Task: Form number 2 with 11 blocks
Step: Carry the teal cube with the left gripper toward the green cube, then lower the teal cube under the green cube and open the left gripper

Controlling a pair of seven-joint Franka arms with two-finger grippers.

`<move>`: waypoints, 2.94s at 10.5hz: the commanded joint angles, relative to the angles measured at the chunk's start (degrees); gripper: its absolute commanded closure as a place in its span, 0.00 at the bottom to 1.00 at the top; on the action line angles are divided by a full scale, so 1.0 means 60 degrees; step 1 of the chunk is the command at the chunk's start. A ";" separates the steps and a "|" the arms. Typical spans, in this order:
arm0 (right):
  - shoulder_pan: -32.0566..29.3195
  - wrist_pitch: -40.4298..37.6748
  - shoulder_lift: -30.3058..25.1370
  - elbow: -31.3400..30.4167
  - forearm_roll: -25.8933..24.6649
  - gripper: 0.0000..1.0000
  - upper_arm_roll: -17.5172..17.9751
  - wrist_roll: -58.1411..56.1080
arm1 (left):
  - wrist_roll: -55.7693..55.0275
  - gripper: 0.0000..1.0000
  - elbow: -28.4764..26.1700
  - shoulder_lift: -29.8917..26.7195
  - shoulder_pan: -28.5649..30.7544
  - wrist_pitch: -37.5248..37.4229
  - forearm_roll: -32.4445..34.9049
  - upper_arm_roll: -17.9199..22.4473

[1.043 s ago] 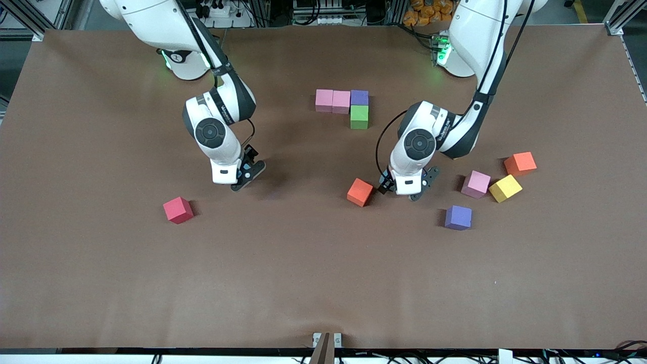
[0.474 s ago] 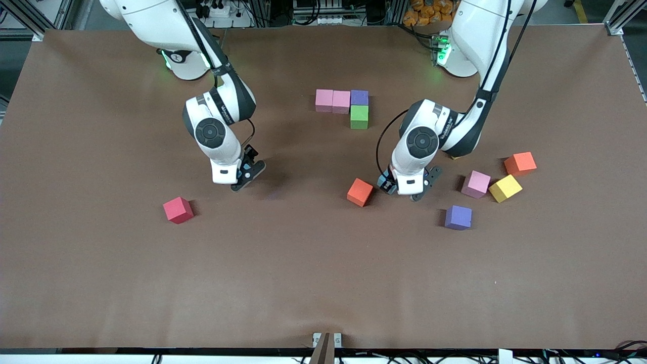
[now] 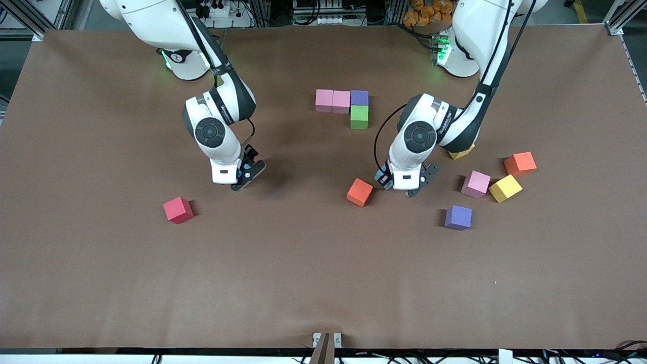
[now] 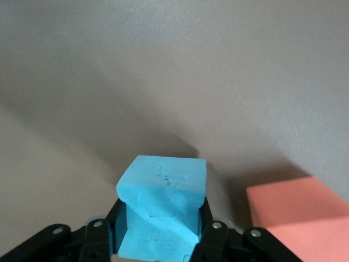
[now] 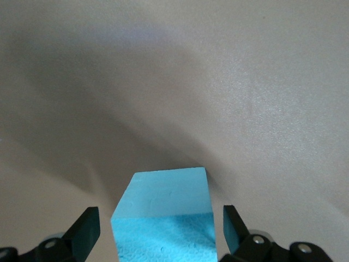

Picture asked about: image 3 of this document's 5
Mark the green foam cube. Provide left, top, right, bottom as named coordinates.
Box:
left=350, top=105, right=369, bottom=130

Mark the red foam cube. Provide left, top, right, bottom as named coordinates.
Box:
left=163, top=196, right=195, bottom=224

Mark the pink foam cube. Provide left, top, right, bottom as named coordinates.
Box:
left=332, top=90, right=352, bottom=115
left=315, top=89, right=335, bottom=113
left=460, top=170, right=491, bottom=199

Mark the orange foam cube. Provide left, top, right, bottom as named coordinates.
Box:
left=504, top=152, right=537, bottom=177
left=347, top=178, right=374, bottom=207

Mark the brown paper table cover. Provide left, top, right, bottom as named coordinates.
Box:
left=0, top=25, right=647, bottom=349

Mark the white power strip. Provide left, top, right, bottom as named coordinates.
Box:
left=195, top=0, right=253, bottom=28

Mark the white equipment box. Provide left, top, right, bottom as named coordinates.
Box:
left=292, top=0, right=345, bottom=26

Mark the bag of orange objects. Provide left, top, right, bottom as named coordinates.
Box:
left=403, top=0, right=455, bottom=27

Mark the metal mounting bracket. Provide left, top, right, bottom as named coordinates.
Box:
left=312, top=332, right=343, bottom=348

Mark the grey camera pole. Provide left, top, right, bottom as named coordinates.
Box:
left=309, top=333, right=332, bottom=364

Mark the aluminium frame profile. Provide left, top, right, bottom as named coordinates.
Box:
left=604, top=0, right=647, bottom=36
left=0, top=0, right=76, bottom=42

